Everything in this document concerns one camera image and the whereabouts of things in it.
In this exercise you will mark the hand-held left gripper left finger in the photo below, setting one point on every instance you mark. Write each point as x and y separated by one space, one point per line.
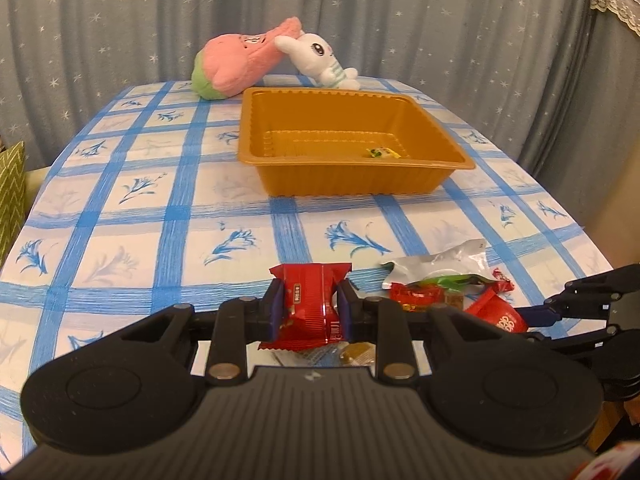
276 310

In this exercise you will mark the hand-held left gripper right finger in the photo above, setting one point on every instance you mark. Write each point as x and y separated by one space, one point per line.
344 310

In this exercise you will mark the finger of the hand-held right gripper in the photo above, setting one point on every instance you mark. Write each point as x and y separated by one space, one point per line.
537 315
590 342

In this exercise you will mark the red snack packet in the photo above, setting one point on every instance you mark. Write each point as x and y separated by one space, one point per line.
310 305

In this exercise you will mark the red gold candy packet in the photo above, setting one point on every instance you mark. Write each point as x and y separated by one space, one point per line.
415 300

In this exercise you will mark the silver snack packet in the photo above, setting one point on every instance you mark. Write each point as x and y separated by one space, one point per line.
435 262

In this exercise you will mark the orange plastic tray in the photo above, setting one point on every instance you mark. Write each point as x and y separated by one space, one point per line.
350 180

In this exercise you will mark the red packet with white print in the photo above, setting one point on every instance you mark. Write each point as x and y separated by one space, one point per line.
495 315

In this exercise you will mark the brown candy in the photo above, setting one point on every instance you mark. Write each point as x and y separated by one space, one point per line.
357 352
454 300

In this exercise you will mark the small red candy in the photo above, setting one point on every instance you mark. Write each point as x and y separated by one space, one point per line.
502 282

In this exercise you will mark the clear candy wrapper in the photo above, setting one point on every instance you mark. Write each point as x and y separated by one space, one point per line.
310 357

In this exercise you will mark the red white cloth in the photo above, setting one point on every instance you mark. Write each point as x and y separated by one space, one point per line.
615 467

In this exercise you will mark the green candy wrapper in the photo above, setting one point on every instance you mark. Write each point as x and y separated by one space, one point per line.
450 281

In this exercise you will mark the blue checked tablecloth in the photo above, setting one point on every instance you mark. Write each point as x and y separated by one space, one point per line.
150 210

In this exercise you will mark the yellow green candy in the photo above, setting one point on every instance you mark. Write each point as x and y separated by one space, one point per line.
382 152

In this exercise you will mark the pink plush toy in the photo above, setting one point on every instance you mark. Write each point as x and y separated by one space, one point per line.
235 65

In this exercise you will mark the white rabbit plush toy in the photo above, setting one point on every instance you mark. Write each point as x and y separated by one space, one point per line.
320 55

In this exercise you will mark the grey star curtain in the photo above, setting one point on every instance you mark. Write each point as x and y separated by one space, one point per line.
150 10

